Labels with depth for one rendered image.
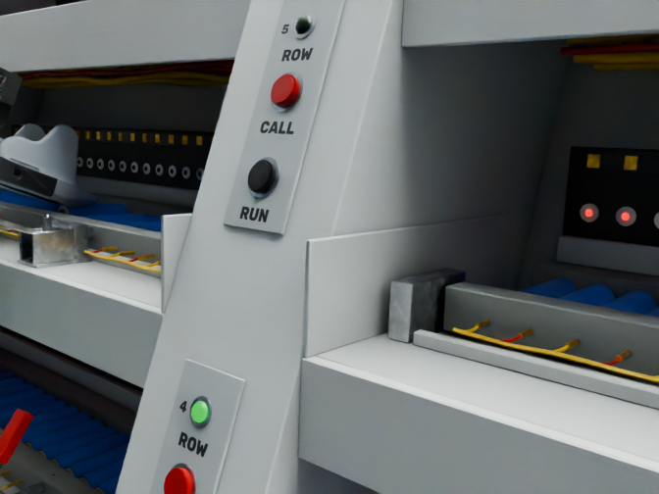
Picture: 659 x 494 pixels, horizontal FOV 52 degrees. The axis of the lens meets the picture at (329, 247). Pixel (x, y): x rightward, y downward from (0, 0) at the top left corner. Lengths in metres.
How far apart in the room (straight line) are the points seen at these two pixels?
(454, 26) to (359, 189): 0.08
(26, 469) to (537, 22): 0.45
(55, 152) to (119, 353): 0.23
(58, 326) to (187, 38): 0.19
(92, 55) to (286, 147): 0.23
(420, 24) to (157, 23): 0.19
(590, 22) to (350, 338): 0.16
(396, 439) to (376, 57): 0.16
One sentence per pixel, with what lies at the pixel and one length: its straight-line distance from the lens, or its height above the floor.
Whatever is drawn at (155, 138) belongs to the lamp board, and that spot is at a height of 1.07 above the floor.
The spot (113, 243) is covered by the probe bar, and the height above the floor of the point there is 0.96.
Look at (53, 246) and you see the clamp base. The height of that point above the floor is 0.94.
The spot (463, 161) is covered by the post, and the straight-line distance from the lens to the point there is 0.38.
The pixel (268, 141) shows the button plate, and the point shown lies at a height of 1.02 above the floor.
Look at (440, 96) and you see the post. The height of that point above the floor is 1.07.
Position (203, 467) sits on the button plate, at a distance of 0.32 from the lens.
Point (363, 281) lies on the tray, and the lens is 0.31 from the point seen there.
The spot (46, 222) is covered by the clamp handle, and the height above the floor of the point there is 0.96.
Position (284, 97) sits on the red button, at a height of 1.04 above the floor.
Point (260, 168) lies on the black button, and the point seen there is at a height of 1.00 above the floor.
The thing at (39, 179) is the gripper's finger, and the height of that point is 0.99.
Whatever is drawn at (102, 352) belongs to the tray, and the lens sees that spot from 0.41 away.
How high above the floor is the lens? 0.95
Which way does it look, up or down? 6 degrees up
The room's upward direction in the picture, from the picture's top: 14 degrees clockwise
